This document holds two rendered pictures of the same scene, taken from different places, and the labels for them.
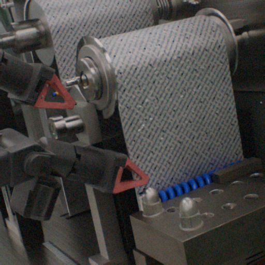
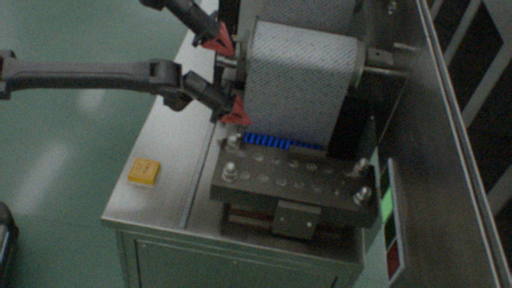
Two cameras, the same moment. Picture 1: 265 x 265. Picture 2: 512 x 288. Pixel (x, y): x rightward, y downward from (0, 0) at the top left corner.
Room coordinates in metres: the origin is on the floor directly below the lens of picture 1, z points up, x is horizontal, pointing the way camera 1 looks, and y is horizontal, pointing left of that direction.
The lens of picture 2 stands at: (0.20, -0.42, 1.84)
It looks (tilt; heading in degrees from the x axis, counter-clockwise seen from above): 45 degrees down; 27
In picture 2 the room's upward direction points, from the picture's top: 10 degrees clockwise
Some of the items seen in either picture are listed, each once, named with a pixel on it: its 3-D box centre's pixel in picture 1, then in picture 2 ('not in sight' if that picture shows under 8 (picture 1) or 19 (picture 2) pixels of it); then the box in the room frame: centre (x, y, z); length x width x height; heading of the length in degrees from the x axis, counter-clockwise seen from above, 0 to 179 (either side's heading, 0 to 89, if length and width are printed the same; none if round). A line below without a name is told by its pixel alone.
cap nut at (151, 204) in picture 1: (151, 200); (233, 141); (0.89, -0.01, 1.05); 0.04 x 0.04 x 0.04
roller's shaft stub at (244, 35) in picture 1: (228, 42); (372, 68); (1.14, -0.22, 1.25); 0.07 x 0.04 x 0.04; 116
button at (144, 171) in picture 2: not in sight; (144, 170); (0.76, 0.18, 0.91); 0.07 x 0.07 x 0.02; 26
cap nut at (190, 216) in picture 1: (189, 211); (230, 170); (0.81, -0.06, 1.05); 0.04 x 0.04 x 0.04
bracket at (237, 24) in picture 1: (228, 24); (379, 57); (1.14, -0.22, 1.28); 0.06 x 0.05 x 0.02; 116
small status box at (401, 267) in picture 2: not in sight; (390, 218); (0.80, -0.42, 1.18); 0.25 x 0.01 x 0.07; 26
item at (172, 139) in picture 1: (186, 142); (288, 118); (1.01, -0.09, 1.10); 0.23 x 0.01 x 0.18; 116
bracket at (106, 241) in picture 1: (91, 187); (231, 98); (1.02, 0.09, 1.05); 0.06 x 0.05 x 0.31; 116
